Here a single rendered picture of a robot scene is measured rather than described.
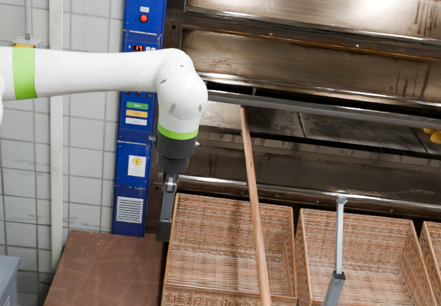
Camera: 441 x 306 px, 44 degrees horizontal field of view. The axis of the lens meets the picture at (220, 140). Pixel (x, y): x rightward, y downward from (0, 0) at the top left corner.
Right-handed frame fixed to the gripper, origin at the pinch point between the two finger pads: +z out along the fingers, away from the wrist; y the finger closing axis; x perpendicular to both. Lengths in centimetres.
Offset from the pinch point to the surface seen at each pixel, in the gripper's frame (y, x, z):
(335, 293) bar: -40, 69, 57
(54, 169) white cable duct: -101, -50, 59
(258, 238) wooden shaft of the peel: -28.4, 32.0, 25.5
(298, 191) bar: -64, 51, 29
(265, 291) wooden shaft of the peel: -4.8, 31.9, 25.3
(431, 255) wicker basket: -79, 125, 65
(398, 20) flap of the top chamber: -101, 83, -33
